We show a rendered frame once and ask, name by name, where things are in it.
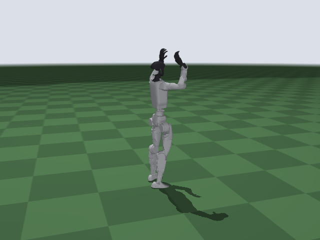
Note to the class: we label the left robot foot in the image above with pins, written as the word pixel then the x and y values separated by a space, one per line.
pixel 151 177

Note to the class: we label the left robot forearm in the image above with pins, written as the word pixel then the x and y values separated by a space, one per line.
pixel 154 72

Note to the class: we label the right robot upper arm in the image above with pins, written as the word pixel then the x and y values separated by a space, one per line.
pixel 165 86

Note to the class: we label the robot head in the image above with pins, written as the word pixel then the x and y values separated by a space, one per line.
pixel 157 65

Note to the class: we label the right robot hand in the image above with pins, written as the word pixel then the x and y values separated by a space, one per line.
pixel 179 60

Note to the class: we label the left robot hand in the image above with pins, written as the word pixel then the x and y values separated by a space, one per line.
pixel 161 55

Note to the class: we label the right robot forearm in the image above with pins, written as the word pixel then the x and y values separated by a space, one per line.
pixel 183 76

